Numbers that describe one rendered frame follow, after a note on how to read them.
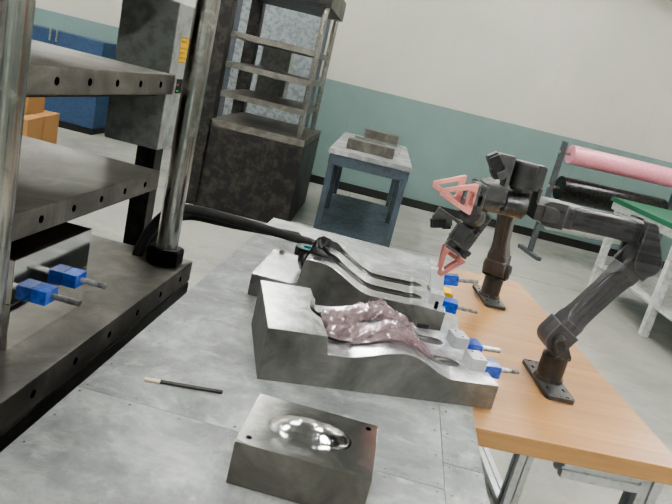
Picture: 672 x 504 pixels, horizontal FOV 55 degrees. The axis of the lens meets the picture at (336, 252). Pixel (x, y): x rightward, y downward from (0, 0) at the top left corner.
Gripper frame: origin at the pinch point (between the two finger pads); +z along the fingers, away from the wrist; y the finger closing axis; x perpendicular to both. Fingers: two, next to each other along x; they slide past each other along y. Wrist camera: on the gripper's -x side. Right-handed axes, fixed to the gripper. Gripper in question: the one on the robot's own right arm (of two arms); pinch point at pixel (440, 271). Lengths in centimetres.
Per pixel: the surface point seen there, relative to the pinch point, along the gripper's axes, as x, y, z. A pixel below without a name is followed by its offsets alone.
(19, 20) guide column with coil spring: -80, 88, -3
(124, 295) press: -61, 34, 44
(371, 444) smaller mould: -4, 83, 20
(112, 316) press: -58, 46, 44
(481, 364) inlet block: 13.5, 39.8, 7.7
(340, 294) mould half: -19.2, 17.1, 17.8
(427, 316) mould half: 1.8, 17.0, 9.6
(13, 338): -65, 69, 48
